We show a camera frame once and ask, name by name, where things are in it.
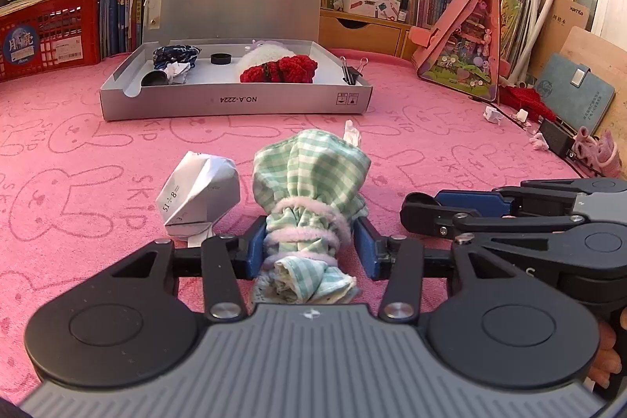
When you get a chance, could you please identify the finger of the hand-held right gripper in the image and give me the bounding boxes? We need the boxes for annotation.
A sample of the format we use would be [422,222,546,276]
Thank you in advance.
[435,177,627,216]
[400,192,589,248]

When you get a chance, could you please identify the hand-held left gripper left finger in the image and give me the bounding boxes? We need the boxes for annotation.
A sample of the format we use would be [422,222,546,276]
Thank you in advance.
[110,218,268,320]

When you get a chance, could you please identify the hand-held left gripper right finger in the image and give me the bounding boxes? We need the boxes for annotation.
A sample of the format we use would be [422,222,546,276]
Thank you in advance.
[353,219,532,322]

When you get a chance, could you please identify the green checkered cloth bundle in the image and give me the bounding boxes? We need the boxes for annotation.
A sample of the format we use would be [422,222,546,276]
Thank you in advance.
[252,128,371,306]

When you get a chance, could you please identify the red crocheted pouch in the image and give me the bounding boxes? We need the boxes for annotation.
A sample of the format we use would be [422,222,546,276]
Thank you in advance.
[239,54,319,85]

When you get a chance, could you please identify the small white paper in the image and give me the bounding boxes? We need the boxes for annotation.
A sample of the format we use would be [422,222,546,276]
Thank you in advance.
[165,61,192,84]

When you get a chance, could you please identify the white fluffy plush toy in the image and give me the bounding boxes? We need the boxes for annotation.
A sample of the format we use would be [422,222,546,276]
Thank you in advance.
[237,43,301,77]

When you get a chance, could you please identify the person's right hand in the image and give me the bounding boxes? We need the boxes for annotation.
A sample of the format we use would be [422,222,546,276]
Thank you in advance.
[589,321,620,388]

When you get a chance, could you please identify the crumpled printed paper ball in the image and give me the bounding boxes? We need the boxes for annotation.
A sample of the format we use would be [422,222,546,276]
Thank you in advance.
[155,152,241,248]

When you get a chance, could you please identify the pink doll shoes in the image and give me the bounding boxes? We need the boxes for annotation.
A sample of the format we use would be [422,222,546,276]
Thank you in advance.
[528,126,621,177]

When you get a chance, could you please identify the white plastic wrapper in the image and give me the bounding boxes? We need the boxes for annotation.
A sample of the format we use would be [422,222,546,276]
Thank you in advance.
[342,119,362,148]

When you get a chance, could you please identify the red yarn piece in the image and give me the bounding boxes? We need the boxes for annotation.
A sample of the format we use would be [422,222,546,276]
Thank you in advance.
[504,84,560,121]

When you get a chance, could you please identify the dark grey notebook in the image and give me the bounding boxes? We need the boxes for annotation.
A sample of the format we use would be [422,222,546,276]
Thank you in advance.
[533,52,616,138]

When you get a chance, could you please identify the pink triangular toy house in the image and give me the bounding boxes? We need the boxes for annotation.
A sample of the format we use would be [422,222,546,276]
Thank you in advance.
[411,0,502,106]

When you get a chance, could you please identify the colourful picture books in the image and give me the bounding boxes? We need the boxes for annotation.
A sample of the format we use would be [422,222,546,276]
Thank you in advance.
[498,0,538,79]

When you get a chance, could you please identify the pink bunny print blanket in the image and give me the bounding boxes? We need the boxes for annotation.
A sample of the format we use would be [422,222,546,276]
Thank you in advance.
[0,48,627,418]

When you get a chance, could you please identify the wooden desk shelf with drawer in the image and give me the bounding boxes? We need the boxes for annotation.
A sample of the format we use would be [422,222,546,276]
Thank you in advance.
[318,9,428,59]

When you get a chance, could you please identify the brown cardboard sheet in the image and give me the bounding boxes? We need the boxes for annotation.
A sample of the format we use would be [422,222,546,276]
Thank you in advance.
[531,0,591,72]

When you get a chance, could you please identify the white plastic pipes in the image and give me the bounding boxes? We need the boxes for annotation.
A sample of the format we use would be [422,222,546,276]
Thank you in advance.
[509,0,572,87]

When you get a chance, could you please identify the dark blue floral cloth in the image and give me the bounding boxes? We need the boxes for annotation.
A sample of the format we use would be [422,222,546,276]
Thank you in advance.
[152,45,202,71]

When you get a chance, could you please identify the large red plastic basket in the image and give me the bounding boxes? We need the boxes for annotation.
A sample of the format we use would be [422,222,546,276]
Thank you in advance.
[0,0,103,82]

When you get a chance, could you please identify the black cable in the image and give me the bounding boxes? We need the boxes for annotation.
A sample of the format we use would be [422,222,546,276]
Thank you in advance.
[469,95,596,176]

